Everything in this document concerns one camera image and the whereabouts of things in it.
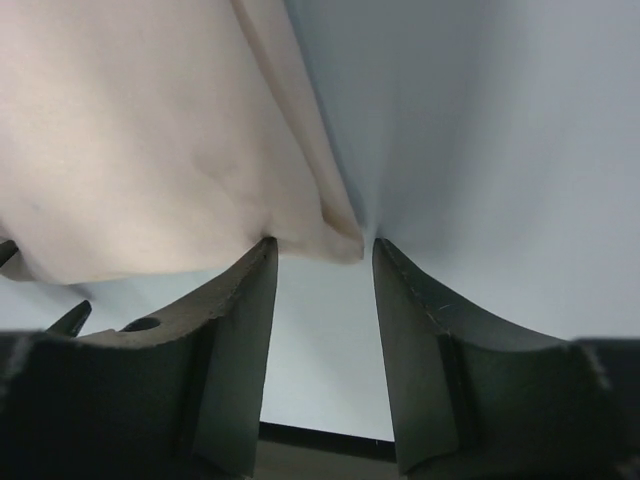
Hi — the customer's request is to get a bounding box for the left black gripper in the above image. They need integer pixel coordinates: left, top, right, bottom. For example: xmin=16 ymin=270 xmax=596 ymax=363
xmin=1 ymin=240 xmax=92 ymax=336

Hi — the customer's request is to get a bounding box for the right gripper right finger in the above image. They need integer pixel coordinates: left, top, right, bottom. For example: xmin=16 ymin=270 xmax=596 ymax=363
xmin=372 ymin=239 xmax=600 ymax=475

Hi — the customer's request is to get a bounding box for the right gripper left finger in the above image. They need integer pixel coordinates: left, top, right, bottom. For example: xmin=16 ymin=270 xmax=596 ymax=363
xmin=80 ymin=238 xmax=278 ymax=479

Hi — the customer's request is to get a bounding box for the cream white t shirt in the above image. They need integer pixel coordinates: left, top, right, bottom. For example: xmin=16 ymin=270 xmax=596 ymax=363
xmin=1 ymin=1 xmax=364 ymax=285

